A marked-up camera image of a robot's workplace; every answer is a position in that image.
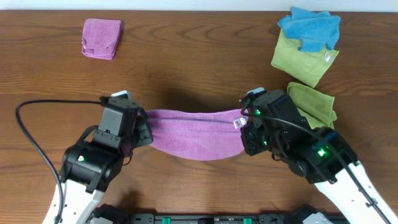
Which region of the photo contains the purple microfiber cloth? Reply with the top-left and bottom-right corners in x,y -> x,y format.
146,109 -> 248,161

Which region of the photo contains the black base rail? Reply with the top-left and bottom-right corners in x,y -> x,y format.
90,203 -> 349,224

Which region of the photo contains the folded purple cloth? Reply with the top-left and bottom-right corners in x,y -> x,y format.
81,19 -> 123,60

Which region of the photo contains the left black cable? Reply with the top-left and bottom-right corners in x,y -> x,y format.
15,99 -> 105,224

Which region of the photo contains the flat green cloth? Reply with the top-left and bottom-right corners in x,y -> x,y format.
271,30 -> 339,88

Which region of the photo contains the black cable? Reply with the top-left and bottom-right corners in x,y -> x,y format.
238,98 -> 392,224
15,99 -> 105,224

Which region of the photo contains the crumpled green cloth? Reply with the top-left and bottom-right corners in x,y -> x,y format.
287,82 -> 337,129

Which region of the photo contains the right black cable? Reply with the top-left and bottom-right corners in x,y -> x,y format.
238,98 -> 392,224

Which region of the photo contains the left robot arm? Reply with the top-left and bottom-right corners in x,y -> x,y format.
44,93 -> 153,223

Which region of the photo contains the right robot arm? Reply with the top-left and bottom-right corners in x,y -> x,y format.
240,88 -> 397,223

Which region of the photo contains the blue microfiber cloth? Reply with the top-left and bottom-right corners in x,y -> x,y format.
278,7 -> 341,53

